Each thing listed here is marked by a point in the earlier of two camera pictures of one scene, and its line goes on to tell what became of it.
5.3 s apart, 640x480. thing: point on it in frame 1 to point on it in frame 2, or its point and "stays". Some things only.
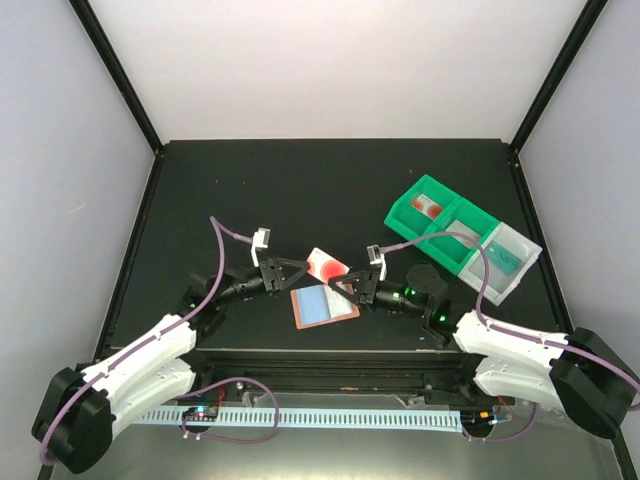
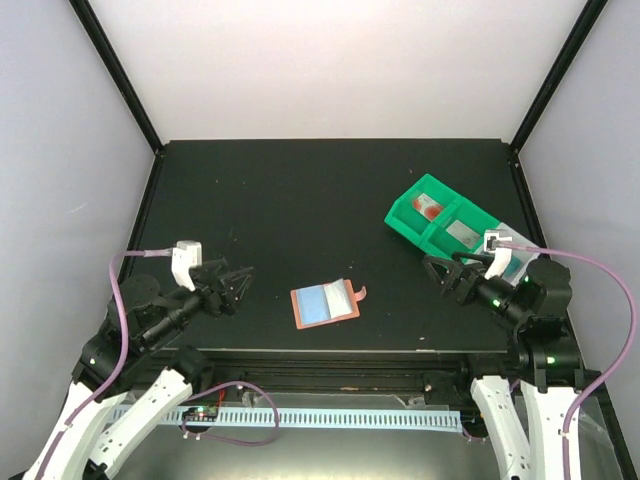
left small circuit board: [201, 413] stays
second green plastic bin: [455, 252] stays
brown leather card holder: [320, 305] stays
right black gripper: [366, 286] to [472, 272]
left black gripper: [270, 268] to [216, 305]
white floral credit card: [459, 227] stays
